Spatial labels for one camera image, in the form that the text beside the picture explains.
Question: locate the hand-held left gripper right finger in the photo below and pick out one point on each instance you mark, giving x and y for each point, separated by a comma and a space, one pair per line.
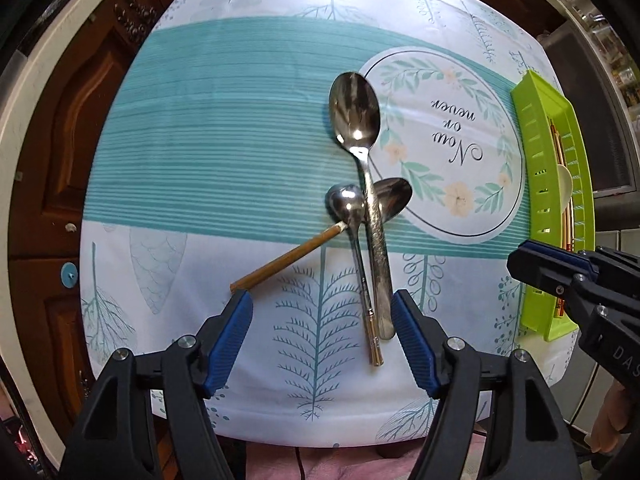
415, 345

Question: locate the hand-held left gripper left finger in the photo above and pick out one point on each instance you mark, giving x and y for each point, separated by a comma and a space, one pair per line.
230, 340

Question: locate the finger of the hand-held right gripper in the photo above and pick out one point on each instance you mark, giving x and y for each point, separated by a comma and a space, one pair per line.
540, 265
582, 262

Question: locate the white ceramic spoon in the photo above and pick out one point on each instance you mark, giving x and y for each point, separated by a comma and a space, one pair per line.
564, 185

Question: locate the brown wooden chopstick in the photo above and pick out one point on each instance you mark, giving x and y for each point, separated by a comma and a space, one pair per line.
558, 147
553, 145

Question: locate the green plastic utensil tray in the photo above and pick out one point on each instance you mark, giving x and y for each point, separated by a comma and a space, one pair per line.
537, 125

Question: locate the small round metal spoon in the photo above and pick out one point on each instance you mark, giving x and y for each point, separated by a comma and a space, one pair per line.
344, 204

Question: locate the large metal spoon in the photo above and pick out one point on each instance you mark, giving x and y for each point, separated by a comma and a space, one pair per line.
355, 110

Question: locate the person's right hand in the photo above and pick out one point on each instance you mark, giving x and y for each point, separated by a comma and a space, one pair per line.
607, 425

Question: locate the person's pink clothing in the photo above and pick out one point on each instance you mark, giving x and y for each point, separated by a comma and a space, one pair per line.
350, 465

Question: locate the grey disinfection cabinet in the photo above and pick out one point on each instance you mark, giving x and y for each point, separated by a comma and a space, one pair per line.
585, 110

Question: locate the leaf print tablecloth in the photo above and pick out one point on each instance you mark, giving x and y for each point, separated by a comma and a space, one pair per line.
225, 135

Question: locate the dark wooden kitchen cabinets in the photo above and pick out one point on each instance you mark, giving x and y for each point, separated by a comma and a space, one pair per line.
75, 135

